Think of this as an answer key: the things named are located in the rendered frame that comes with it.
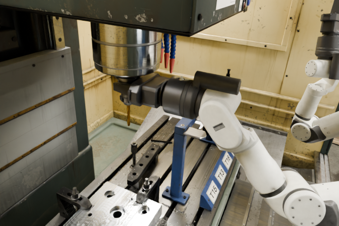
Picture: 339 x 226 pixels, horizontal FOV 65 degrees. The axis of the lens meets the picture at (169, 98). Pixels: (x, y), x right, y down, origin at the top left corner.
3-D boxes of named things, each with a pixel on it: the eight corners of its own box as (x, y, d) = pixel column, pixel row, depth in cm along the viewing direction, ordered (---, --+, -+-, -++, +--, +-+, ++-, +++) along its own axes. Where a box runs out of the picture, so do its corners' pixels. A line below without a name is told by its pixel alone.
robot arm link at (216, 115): (205, 95, 62) (235, 143, 63) (191, 110, 54) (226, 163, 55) (228, 82, 58) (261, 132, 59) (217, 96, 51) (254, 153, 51)
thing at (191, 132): (208, 133, 90) (208, 131, 90) (203, 141, 86) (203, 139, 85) (189, 127, 93) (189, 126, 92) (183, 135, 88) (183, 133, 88)
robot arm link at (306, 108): (309, 86, 111) (292, 122, 121) (299, 92, 105) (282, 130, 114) (335, 97, 105) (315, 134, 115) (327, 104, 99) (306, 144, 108)
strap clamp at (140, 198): (159, 198, 103) (160, 168, 97) (142, 223, 92) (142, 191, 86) (151, 194, 104) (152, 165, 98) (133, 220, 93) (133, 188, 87)
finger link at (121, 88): (114, 79, 64) (136, 85, 62) (115, 91, 66) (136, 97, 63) (110, 81, 63) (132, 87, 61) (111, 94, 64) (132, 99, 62)
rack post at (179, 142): (189, 195, 105) (196, 132, 92) (184, 205, 100) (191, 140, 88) (167, 187, 109) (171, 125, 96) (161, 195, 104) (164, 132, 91)
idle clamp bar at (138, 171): (160, 157, 126) (161, 146, 124) (135, 194, 104) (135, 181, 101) (151, 154, 128) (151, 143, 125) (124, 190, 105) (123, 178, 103)
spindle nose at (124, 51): (124, 53, 74) (123, 8, 69) (172, 65, 67) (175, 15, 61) (78, 66, 62) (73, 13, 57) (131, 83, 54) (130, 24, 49)
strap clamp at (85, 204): (95, 223, 91) (92, 190, 85) (89, 230, 89) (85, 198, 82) (66, 209, 96) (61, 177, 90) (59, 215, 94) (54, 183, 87)
